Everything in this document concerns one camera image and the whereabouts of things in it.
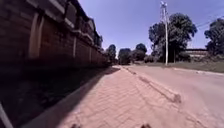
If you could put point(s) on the row of distant trees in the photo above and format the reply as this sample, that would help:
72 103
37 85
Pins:
128 55

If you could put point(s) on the red brick pavement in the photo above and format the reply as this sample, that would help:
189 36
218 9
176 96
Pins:
123 100

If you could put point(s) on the concrete kerb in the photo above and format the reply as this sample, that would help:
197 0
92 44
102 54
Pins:
160 87

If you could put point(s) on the pale utility pole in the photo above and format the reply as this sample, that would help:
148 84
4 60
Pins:
165 33

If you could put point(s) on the robot's own part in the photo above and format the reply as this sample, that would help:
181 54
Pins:
145 126
75 126

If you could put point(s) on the large dark green tree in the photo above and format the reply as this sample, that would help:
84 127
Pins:
178 33

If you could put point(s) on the low building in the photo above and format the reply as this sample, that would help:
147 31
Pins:
196 53

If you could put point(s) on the grey asphalt road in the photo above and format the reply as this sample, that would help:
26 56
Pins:
196 86

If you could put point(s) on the dark grass verge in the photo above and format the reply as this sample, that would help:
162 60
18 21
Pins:
30 93

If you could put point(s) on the grass strip beyond road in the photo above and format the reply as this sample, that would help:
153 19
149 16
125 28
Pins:
200 65

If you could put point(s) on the building behind wall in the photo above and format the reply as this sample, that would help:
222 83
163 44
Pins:
87 25

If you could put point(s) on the brown brick boundary wall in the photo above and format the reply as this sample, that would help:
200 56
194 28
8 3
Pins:
50 40

